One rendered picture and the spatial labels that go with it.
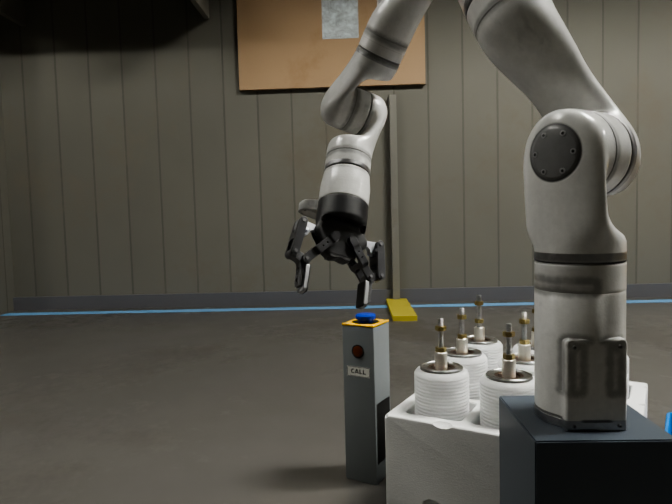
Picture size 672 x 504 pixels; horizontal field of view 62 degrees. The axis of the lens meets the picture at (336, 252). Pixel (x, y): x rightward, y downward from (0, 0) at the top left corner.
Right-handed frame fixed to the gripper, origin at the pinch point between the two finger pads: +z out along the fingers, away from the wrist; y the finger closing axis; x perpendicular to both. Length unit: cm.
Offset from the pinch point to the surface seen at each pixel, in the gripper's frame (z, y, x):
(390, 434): 15.0, 22.9, 19.2
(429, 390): 7.5, 26.2, 12.9
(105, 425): 17, -16, 95
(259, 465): 22, 12, 54
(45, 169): -130, -69, 280
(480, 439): 14.9, 31.1, 5.7
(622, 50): -221, 207, 93
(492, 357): -3, 48, 21
